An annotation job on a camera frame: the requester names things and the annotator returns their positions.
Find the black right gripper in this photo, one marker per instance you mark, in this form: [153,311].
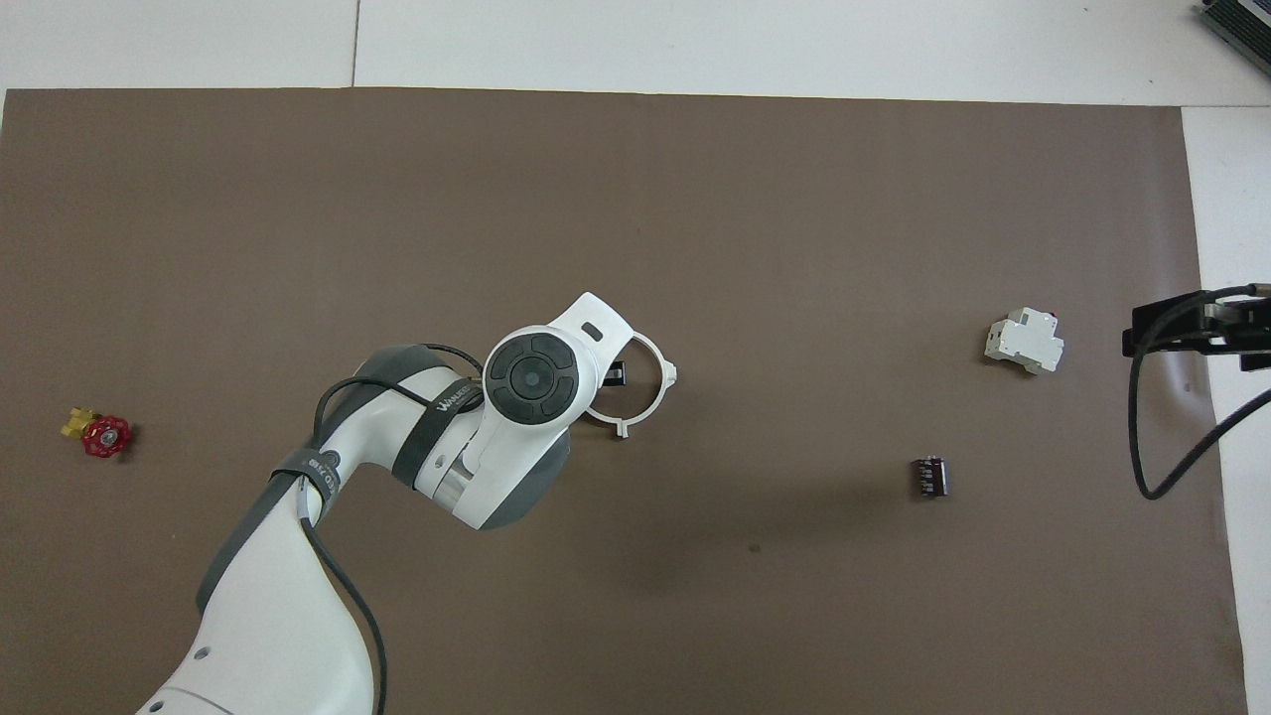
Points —
[1239,333]

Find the white circuit breaker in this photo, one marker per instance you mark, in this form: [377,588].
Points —
[1023,343]

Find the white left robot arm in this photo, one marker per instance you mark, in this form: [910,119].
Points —
[278,616]

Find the red handwheel yellow valve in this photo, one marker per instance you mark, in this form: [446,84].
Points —
[106,437]

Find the small black connector block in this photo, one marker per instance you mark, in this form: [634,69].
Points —
[930,478]

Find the brown paper table mat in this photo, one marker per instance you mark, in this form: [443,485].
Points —
[794,199]

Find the grey ribbed device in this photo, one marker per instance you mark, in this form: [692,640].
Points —
[1241,20]

